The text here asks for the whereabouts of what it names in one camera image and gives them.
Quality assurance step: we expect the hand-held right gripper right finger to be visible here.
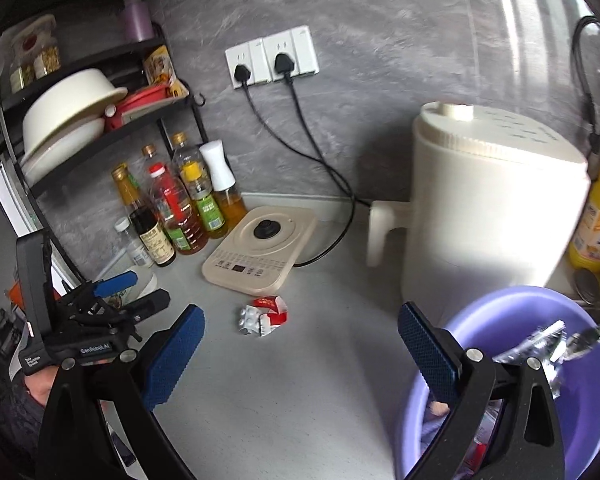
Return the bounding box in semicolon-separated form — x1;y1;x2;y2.
397;301;566;480

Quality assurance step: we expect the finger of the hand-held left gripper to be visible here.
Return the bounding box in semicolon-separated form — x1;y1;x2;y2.
100;289;171;328
55;270;138;306

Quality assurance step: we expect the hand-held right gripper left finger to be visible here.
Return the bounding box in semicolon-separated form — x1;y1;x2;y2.
37;304;206;480

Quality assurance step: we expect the silver purple snack wrapper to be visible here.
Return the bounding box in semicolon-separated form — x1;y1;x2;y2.
545;322;600;398

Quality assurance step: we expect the purple plastic basin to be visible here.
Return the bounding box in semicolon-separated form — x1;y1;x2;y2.
396;286;600;480

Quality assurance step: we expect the person's left forearm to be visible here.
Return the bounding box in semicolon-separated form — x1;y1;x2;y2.
0;360;46;480

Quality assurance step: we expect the person's left hand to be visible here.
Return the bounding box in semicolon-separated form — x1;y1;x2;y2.
22;364;56;406

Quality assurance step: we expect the white plastic container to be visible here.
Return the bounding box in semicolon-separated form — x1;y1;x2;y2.
97;267;159;306

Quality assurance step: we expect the small clear white-capped bottle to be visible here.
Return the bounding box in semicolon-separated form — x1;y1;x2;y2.
114;217;155;268

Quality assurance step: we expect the dark soy sauce bottle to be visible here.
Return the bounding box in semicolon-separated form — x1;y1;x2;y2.
111;162;177;268

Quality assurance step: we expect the silver pill blister pack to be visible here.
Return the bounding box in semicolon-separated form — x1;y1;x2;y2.
235;307;267;336

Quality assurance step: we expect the red cap oil bottle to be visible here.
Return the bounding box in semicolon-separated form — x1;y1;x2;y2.
147;162;208;256

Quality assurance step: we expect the yellow cap oil bottle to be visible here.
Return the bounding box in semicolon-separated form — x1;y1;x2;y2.
180;160;228;240

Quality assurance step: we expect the beige induction cooker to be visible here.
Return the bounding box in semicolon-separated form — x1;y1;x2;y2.
201;205;318;296

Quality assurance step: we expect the cream shallow bowl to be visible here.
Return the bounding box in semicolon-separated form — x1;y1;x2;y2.
20;117;106;187

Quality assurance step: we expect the gold cap clear bottle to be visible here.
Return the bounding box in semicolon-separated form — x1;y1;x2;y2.
141;144;162;172
171;131;201;171

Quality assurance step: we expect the white top oil sprayer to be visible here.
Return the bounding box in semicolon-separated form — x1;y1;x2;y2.
199;141;248;228

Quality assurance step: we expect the cream air fryer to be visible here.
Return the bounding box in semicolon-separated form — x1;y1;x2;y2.
366;101;593;306

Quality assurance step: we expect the round metal lid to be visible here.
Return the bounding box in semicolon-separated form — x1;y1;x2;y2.
572;267;600;307

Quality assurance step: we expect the red lidded container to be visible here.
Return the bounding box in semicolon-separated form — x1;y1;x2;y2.
104;85;169;133

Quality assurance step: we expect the cream deep bowl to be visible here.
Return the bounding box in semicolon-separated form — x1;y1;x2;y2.
22;69;129;156

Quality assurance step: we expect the yellow dish soap bottle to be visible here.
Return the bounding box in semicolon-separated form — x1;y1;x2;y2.
567;150;600;306

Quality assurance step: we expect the yellow snack packet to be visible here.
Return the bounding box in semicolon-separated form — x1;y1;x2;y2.
142;45;189;99

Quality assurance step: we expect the black metal shelf rack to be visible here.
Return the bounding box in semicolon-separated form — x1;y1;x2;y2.
0;22;207;286

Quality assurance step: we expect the clear lidded storage jar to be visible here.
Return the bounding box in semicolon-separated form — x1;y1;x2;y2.
9;14;62;94

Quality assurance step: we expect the purple plastic bottle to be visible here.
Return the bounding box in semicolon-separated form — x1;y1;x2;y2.
120;0;155;43

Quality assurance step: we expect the black power cable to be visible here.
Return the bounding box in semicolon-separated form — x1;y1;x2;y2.
234;62;357;268
274;54;373;208

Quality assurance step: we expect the white wall outlet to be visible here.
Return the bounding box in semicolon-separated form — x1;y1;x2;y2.
225;40;273;90
262;25;320;82

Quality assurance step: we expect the thin black cord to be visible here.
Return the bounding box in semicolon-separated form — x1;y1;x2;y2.
572;16;600;157

